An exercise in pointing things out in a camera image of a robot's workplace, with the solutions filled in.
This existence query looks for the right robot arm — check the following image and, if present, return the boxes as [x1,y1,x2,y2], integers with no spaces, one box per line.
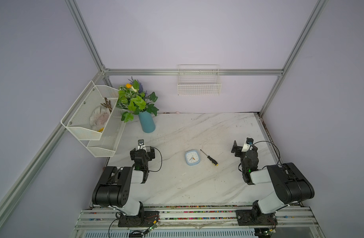
[231,138,315,219]

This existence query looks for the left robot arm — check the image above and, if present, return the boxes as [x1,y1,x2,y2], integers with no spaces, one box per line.
[92,146,155,217]

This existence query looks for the teal vase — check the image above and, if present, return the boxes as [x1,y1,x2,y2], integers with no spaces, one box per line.
[138,111,156,133]

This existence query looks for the black yellow screwdriver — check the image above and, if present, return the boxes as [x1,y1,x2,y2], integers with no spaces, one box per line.
[201,149,218,166]

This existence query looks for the artificial green plant bouquet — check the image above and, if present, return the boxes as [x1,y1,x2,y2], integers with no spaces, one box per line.
[116,78,159,123]

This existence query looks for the white two-tier mesh shelf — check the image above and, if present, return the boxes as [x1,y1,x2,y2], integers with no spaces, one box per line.
[61,81,125,158]

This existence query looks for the brown twigs in shelf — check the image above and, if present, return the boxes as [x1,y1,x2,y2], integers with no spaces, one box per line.
[101,98,113,113]

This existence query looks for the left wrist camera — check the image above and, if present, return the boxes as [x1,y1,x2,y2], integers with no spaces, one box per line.
[137,139,146,150]

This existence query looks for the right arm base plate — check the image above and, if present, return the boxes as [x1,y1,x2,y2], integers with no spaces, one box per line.
[236,210,278,227]

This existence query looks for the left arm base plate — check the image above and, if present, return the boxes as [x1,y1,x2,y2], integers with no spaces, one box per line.
[118,211,159,228]

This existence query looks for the white wire wall basket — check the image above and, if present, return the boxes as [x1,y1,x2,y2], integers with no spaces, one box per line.
[177,64,222,96]

